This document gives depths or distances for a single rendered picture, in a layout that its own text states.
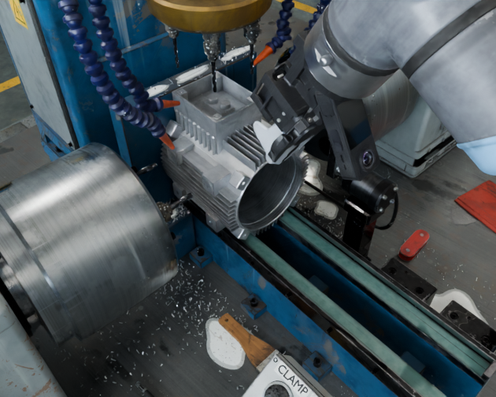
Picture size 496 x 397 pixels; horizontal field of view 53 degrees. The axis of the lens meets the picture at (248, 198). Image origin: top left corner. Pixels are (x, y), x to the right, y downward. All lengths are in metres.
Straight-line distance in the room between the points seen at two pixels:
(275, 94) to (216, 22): 0.17
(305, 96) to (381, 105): 0.41
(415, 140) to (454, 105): 0.77
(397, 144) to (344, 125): 0.68
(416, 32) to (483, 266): 0.77
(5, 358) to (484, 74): 0.57
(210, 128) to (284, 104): 0.27
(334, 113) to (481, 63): 0.18
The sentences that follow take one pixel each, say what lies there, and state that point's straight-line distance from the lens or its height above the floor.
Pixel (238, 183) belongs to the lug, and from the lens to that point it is 0.77.
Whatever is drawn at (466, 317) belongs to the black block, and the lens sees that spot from 0.96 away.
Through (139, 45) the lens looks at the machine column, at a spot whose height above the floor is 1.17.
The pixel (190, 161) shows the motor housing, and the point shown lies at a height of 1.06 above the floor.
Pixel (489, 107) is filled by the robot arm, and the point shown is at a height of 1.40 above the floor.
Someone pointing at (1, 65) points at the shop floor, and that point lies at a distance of 3.59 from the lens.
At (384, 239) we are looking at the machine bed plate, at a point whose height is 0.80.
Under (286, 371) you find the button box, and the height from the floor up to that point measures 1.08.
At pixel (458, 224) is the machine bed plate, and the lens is 1.18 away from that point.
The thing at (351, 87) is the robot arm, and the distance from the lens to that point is 0.49.
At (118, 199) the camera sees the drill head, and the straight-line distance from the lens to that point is 0.68.
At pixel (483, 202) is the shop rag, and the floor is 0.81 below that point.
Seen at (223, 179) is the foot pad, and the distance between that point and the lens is 0.80.
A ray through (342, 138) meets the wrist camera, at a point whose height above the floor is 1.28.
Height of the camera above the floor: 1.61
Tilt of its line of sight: 45 degrees down
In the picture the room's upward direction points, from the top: 1 degrees counter-clockwise
